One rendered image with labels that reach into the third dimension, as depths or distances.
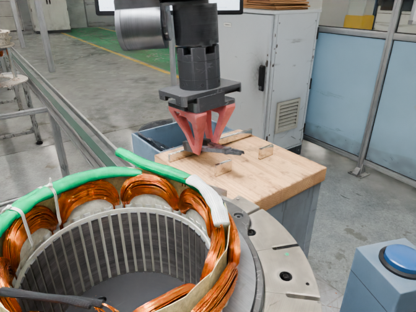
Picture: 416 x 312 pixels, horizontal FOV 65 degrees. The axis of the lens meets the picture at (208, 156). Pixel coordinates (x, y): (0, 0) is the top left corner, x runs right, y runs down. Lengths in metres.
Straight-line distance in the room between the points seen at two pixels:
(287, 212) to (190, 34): 0.28
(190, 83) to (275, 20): 2.03
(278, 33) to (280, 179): 2.04
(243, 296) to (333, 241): 1.86
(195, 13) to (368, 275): 0.36
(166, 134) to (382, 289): 0.46
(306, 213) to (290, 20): 2.08
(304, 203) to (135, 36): 0.34
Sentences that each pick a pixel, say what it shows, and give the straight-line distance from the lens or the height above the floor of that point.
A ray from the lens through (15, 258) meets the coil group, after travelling 0.30.
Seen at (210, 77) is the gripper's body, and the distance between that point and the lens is 0.44.
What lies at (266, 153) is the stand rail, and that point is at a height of 1.07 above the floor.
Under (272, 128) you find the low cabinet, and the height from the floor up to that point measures 0.34.
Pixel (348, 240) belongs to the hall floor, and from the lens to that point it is 2.15.
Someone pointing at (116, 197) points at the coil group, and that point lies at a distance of 0.34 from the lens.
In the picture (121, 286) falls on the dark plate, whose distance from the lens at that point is 0.39.
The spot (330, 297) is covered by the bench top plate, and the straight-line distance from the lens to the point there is 0.72.
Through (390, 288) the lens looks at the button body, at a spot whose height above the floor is 1.03.
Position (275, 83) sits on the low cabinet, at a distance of 2.54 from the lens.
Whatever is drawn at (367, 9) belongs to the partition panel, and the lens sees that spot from 2.70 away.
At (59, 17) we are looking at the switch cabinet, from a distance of 13.87.
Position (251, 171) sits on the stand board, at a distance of 0.49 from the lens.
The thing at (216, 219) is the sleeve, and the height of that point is 1.15.
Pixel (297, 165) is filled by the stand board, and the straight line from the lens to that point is 0.52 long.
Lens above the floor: 1.30
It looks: 26 degrees down
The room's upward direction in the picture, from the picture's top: straight up
